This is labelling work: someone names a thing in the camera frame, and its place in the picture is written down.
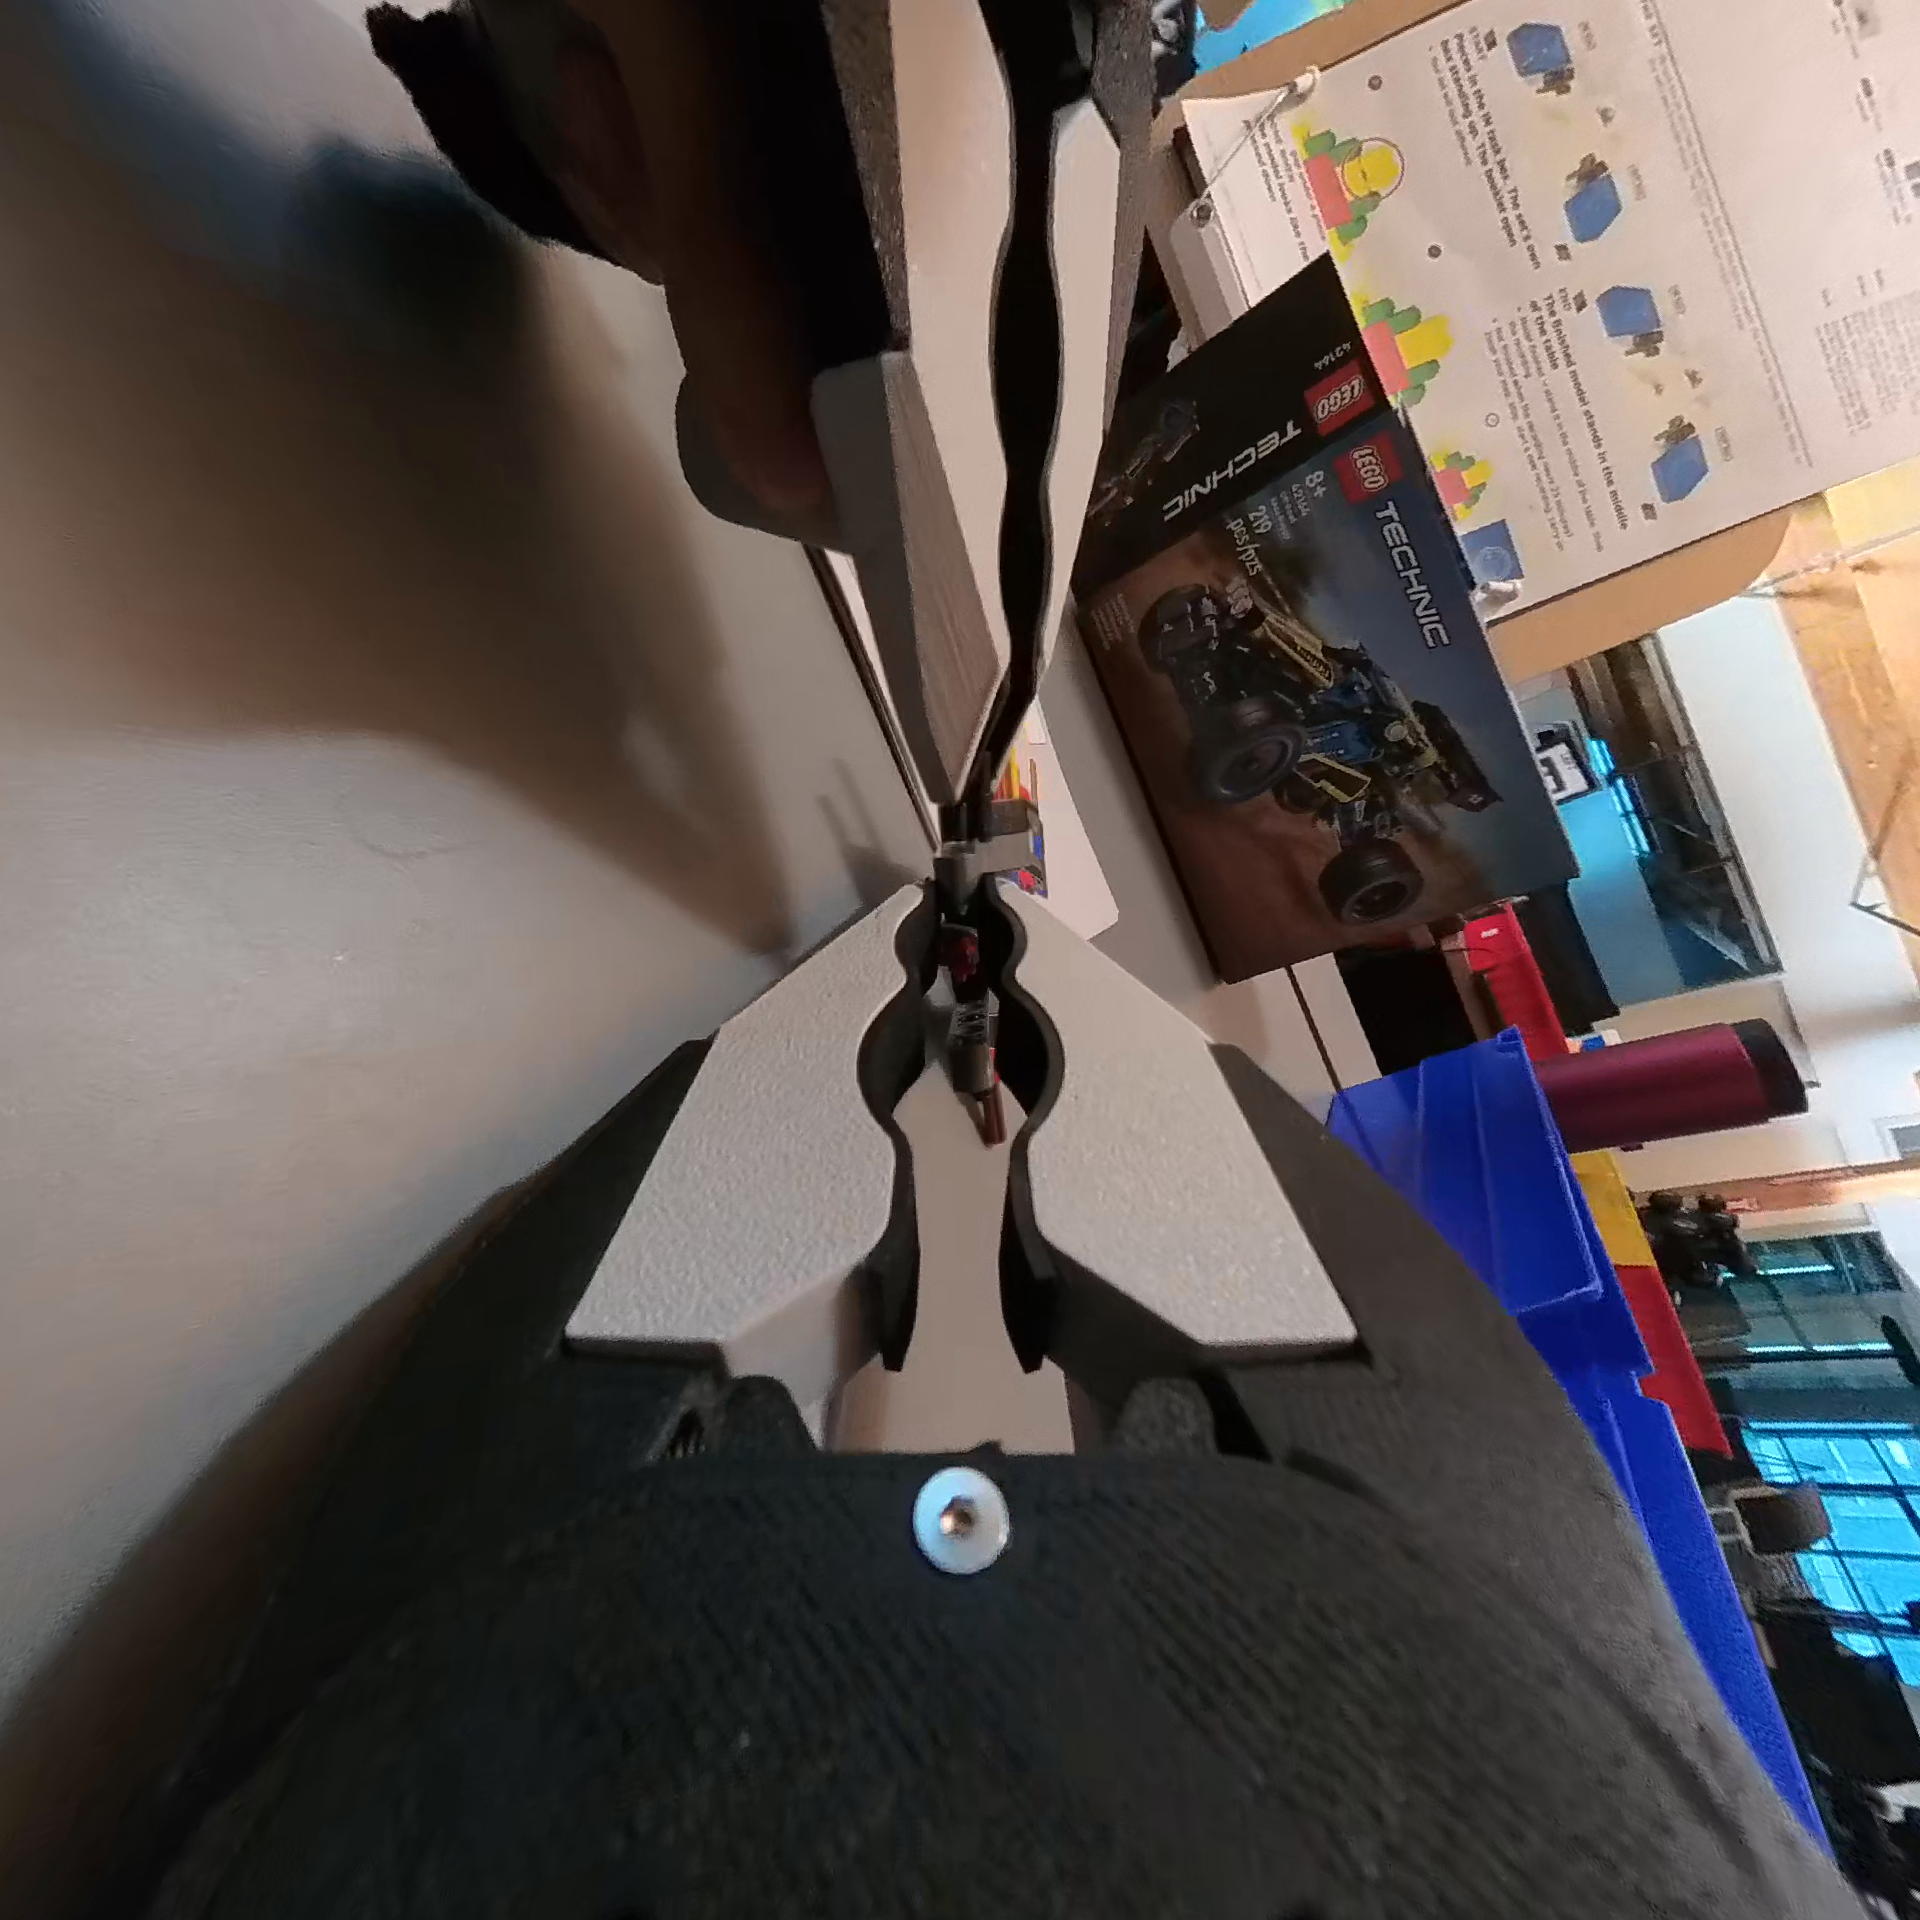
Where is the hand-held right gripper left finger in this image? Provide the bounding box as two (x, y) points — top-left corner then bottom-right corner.
(568, 879), (966, 1415)

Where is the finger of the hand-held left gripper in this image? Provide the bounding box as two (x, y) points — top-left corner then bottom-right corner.
(811, 352), (1044, 821)
(968, 92), (1152, 821)

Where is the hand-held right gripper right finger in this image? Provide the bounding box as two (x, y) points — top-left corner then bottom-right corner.
(968, 879), (1358, 1415)

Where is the small lego assembly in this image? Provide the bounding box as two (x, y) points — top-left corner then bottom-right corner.
(929, 793), (1058, 1153)

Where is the toy car set box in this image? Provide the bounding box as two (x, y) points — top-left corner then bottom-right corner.
(1071, 253), (1580, 989)

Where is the person's left hand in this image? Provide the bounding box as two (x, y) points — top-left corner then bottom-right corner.
(572, 0), (899, 511)

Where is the red plastic bin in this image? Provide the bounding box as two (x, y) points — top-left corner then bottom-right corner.
(1459, 905), (1575, 1055)
(1631, 1273), (1747, 1464)

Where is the yellow plastic bin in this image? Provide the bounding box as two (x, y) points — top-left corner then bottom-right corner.
(1567, 1144), (1662, 1281)

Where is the dark red tumbler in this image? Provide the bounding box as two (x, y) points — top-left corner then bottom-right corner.
(1540, 1014), (1811, 1153)

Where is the instruction poster on cardboard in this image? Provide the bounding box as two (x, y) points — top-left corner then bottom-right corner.
(1146, 0), (1920, 687)

